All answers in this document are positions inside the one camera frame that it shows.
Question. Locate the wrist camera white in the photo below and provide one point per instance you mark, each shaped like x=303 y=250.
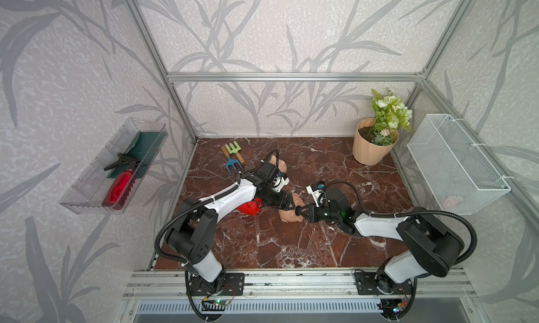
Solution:
x=317 y=193
x=280 y=181

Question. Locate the aluminium frame crossbar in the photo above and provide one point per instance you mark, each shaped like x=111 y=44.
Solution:
x=294 y=77

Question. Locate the green toy garden rake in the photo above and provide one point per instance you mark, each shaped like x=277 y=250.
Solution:
x=234 y=148

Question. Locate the pink object in basket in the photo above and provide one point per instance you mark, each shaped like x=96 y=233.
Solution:
x=451 y=203

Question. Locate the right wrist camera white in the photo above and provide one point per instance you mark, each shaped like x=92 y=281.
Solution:
x=317 y=193

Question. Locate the artificial green white plant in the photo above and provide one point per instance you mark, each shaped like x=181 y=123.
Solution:
x=391 y=115

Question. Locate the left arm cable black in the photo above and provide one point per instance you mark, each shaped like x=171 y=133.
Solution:
x=188 y=237

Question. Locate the white wire mesh basket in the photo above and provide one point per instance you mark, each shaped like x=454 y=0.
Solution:
x=453 y=164

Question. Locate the blue toy garden fork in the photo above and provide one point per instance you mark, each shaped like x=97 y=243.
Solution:
x=231 y=164

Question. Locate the pink piggy bank far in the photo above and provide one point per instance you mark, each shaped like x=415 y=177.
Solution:
x=282 y=167

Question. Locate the red piggy bank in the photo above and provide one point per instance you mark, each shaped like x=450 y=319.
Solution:
x=251 y=208

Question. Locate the red spray bottle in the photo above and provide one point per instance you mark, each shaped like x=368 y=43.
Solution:
x=118 y=193

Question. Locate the green trowel in tray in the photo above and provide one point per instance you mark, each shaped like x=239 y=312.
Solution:
x=139 y=156

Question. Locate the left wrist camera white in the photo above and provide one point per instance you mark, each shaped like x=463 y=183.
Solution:
x=280 y=181

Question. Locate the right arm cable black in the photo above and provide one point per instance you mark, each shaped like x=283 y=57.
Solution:
x=430 y=243

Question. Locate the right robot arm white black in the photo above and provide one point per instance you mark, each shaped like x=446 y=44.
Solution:
x=395 y=276

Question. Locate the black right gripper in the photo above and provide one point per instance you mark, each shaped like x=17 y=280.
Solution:
x=311 y=211

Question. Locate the clear plastic wall tray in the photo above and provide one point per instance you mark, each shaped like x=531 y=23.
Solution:
x=111 y=180

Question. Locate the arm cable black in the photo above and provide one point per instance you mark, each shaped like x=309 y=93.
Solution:
x=188 y=237
x=430 y=243

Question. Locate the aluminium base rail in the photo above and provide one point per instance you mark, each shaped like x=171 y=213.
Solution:
x=297 y=291

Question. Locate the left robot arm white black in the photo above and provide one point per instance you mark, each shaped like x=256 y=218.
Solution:
x=208 y=276

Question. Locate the peach flower pot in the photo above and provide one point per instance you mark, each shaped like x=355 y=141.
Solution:
x=366 y=152

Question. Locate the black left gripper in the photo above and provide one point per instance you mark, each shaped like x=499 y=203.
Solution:
x=280 y=203

